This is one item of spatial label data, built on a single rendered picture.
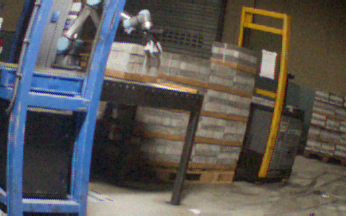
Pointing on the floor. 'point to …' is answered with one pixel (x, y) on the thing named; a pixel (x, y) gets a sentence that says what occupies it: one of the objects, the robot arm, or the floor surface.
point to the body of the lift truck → (284, 144)
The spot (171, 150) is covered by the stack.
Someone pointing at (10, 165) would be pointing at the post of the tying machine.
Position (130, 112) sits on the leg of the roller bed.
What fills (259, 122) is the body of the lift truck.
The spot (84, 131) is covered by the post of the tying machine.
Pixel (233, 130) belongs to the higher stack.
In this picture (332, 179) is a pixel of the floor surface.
